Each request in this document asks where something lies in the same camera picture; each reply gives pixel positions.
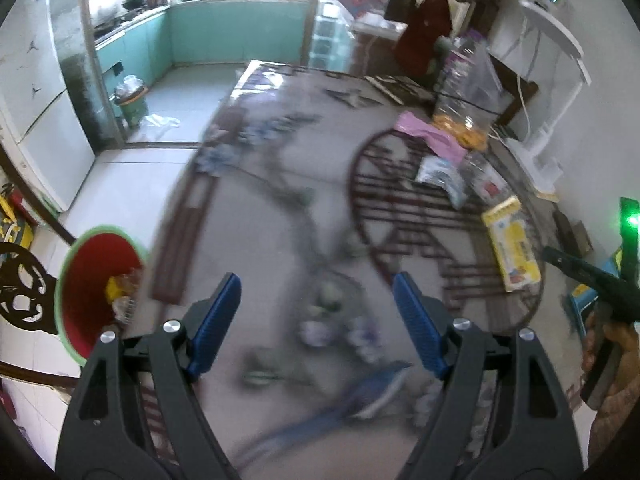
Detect dark carved wooden chair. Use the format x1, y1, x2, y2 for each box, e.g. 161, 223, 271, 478
0, 130, 166, 461

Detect blue plastic stool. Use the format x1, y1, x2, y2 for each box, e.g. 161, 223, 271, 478
565, 255, 626, 336

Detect red fire extinguisher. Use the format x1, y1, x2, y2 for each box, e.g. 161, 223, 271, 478
0, 182, 26, 211

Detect clear plastic drawer unit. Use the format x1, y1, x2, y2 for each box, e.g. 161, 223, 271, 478
310, 0, 351, 68

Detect floral tablecloth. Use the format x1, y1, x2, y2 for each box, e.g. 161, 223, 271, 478
145, 60, 591, 480

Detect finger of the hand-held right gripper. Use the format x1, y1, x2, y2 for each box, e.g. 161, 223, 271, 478
542, 246, 631, 318

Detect yellow plastic container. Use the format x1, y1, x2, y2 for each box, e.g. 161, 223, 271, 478
0, 195, 33, 248

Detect teal kitchen cabinets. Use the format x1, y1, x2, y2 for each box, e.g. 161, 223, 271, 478
92, 0, 321, 91

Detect white stand appliance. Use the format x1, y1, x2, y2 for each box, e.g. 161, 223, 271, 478
490, 0, 593, 196

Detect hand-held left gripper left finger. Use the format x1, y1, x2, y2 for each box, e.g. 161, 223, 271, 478
55, 272, 242, 480

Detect person's right hand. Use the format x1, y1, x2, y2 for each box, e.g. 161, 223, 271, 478
581, 310, 640, 401

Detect pink packet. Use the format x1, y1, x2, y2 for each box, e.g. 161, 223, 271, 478
392, 111, 468, 166

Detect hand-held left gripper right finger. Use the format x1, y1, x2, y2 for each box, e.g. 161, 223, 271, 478
391, 272, 586, 480

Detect clear plastic bag with oranges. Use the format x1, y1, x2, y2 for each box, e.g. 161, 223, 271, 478
432, 35, 501, 151

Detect white blue packet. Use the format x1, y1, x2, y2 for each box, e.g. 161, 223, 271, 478
415, 156, 466, 207

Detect yellow tissue packet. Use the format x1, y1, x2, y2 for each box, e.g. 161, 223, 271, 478
481, 195, 542, 293

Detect yellow drink carton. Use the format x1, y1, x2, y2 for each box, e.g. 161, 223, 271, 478
105, 275, 128, 306

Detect dark handbag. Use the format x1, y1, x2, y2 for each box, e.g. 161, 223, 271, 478
384, 0, 418, 23

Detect clear packet with red label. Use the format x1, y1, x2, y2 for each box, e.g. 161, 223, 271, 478
462, 152, 513, 206

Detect red bucket with green rim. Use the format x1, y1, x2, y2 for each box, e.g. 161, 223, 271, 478
54, 225, 151, 367

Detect red cloth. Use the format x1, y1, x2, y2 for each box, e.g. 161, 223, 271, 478
395, 0, 451, 86

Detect white refrigerator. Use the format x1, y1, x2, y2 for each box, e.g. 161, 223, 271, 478
0, 0, 97, 213

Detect person's right forearm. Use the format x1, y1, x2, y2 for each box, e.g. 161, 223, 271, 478
587, 390, 640, 466

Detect green waste bin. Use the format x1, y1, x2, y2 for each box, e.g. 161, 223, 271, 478
114, 85, 150, 128

